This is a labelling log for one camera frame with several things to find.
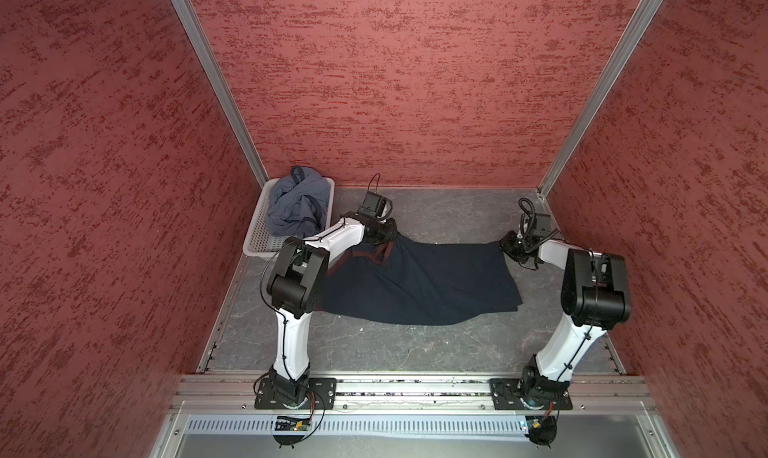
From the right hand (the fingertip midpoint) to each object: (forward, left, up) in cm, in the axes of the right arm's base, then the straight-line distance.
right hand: (498, 246), depth 101 cm
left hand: (+1, +36, +6) cm, 36 cm away
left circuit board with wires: (-50, +64, -4) cm, 81 cm away
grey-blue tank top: (+15, +70, +9) cm, 72 cm away
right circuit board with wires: (-51, +1, -3) cm, 51 cm away
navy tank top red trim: (-13, +34, 0) cm, 37 cm away
